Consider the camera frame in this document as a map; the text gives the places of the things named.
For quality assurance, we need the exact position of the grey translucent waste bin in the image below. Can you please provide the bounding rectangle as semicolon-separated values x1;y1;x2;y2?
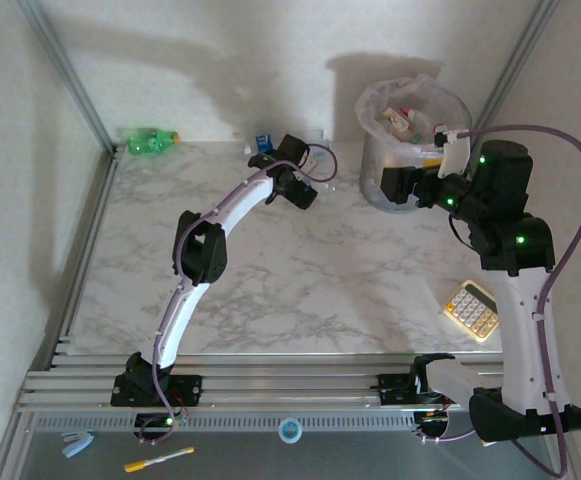
354;73;473;215

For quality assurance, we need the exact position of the clear plastic bin liner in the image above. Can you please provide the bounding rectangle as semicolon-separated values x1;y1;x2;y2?
354;73;473;161

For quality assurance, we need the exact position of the yellow calculator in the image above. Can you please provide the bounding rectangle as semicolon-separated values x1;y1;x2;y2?
442;279;500;345

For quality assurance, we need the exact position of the green plastic bottle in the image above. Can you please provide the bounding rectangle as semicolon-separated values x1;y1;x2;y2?
127;128;181;156

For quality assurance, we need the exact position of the slotted metal strip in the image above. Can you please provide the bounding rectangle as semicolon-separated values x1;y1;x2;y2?
34;412;421;434

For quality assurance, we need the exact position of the yellow pen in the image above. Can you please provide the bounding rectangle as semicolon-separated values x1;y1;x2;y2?
123;446;195;474

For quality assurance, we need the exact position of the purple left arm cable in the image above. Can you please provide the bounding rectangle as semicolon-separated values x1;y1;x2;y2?
137;142;341;447

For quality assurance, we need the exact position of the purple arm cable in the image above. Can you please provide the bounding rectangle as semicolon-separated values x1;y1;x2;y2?
419;124;581;479
137;142;341;447

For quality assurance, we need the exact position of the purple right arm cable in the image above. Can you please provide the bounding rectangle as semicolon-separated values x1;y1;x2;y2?
419;124;581;479

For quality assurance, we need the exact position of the aluminium frame post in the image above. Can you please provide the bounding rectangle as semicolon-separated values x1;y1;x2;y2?
17;0;119;151
469;0;561;146

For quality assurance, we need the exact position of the aluminium table side rail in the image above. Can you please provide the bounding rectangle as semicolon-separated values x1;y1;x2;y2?
44;144;126;356

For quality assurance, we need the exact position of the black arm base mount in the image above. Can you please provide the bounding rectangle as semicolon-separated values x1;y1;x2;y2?
164;373;204;407
377;372;421;407

